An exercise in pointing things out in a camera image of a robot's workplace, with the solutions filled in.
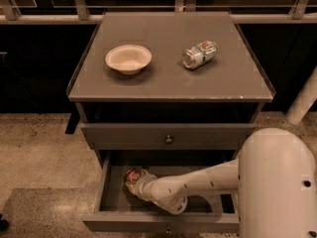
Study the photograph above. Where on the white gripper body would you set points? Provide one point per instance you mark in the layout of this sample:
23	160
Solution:
141	186

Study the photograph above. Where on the red coke can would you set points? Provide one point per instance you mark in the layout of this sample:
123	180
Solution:
132	175

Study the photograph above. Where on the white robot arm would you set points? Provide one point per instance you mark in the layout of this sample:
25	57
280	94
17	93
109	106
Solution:
274	178

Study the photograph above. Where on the grey open middle drawer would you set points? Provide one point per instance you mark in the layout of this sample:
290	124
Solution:
117	210

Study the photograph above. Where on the brass top drawer knob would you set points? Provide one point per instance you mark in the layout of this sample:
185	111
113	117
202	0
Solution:
168	139

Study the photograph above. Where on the brass drawer knob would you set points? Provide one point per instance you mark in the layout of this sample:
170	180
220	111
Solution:
168	139
168	231

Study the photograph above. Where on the brass middle drawer knob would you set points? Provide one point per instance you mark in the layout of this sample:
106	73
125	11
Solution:
168	231

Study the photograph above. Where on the grey closed top drawer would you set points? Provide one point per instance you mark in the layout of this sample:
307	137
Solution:
186	136

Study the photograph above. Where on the grey wooden drawer cabinet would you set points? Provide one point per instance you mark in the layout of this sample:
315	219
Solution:
232	88

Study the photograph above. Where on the green and silver soda can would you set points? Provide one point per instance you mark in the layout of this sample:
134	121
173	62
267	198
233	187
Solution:
199	54

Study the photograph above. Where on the white paper bowl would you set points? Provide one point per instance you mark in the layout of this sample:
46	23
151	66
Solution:
128	59

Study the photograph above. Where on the black caster wheel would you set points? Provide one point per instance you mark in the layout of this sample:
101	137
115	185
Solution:
4	224

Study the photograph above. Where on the white pillar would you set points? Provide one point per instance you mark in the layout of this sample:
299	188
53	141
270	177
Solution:
304	100

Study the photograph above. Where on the metal window railing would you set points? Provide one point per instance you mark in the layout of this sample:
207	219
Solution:
85	11

